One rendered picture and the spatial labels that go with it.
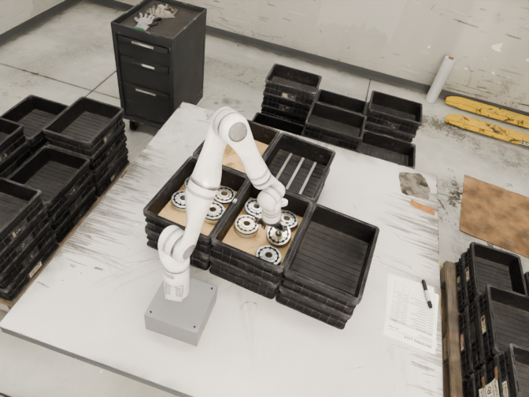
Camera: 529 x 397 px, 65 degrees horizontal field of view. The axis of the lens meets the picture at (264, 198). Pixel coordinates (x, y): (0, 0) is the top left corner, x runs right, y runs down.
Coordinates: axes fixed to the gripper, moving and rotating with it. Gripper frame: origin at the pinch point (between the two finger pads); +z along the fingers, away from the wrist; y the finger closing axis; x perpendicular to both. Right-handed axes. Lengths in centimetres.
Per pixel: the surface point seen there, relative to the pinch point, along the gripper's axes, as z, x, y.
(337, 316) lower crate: 5.2, -24.8, 34.5
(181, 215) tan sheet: 2.7, -4.9, -38.8
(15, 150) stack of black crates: 40, 16, -160
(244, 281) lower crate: 7.5, -22.5, -4.4
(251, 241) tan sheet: 4.0, -6.5, -6.7
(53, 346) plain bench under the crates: -8, -68, -58
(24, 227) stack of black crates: 26, -26, -118
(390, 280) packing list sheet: 24, 2, 55
